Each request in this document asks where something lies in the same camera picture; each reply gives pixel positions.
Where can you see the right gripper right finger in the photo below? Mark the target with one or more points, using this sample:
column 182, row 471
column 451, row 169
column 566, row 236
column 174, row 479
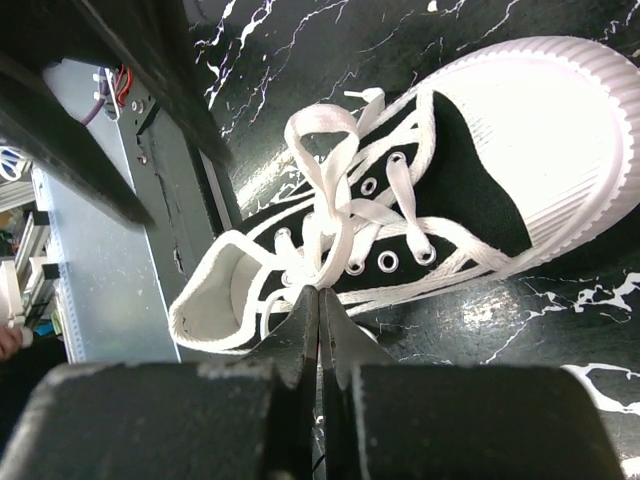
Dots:
column 391, row 420

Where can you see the black white sneaker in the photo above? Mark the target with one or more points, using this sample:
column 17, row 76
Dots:
column 497, row 163

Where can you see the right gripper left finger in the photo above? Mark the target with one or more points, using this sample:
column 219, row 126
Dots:
column 248, row 419

